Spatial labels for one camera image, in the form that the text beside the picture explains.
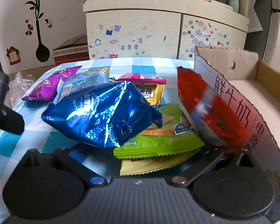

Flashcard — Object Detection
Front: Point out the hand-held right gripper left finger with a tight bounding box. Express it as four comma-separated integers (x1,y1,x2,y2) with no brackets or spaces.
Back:
22,147,107,187

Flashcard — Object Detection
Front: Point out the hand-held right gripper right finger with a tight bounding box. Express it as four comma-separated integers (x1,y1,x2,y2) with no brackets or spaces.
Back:
172,148,255,188

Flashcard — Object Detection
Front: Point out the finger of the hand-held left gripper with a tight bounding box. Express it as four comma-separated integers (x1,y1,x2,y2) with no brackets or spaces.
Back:
0,68,25,135

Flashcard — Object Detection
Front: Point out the green snack packet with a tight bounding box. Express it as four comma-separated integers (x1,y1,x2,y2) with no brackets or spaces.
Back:
113,103,205,160

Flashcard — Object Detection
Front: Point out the purple snack packet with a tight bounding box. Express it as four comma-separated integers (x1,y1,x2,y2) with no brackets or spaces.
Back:
22,66,83,102

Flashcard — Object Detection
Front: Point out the yellow waffle packet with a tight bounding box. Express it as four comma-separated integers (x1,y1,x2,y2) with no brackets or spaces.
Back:
119,148,202,176
133,83,165,106

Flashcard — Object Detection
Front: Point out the shiny blue snack bag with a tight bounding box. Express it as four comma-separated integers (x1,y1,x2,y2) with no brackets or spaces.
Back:
41,80,163,149

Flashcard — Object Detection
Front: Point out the red snack packet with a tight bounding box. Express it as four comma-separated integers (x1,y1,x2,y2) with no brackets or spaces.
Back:
177,66,253,153

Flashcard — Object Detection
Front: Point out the light blue gold snack packet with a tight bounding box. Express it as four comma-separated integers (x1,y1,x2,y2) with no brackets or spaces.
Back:
53,68,110,105

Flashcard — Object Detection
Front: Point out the pink snack packet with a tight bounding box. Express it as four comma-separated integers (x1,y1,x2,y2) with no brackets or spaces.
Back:
116,73,167,85

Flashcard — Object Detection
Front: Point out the cardboard box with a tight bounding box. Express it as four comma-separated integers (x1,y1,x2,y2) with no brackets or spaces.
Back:
194,45,280,202

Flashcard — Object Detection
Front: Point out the clear plastic bag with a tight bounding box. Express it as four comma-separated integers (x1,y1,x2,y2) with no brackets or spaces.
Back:
8,71,35,109

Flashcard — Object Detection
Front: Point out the brown patterned carton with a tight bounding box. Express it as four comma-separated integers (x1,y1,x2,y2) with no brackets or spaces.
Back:
52,35,89,66

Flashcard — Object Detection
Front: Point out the blue white checked tablecloth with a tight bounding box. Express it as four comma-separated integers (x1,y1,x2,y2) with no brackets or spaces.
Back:
0,57,201,217

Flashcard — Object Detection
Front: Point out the cream cabinet with stickers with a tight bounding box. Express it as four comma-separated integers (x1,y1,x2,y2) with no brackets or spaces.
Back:
82,0,251,60

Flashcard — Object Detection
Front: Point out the red house wall sticker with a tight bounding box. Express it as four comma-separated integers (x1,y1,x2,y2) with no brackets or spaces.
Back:
6,47,21,66

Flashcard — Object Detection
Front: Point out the black vase wall decal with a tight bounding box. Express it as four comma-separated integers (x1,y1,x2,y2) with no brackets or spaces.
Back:
13,0,54,63

